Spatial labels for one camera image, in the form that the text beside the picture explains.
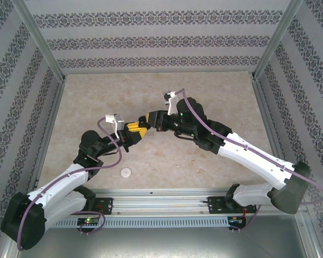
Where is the grey sheet metal tray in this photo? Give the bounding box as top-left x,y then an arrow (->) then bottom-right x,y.
5,214 -> 321,258

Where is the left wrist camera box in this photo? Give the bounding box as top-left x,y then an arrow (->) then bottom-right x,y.
104,113 -> 125,134

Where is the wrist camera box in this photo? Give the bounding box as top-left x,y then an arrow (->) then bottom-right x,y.
163,90 -> 178,116
104,113 -> 125,134

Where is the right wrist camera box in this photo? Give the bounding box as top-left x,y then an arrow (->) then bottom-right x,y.
163,90 -> 178,116

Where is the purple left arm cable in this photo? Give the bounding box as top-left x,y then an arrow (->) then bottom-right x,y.
16,118 -> 123,252

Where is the aluminium table side rail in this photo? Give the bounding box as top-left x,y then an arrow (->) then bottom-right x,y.
26,79 -> 68,196
251,77 -> 296,167

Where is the aluminium arm base rail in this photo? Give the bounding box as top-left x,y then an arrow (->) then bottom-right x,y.
47,188 -> 309,217

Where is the slotted grey cable duct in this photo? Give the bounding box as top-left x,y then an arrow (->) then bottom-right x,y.
47,216 -> 247,229

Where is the aluminium frame post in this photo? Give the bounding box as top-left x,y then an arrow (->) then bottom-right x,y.
250,0 -> 305,81
10,0 -> 67,83

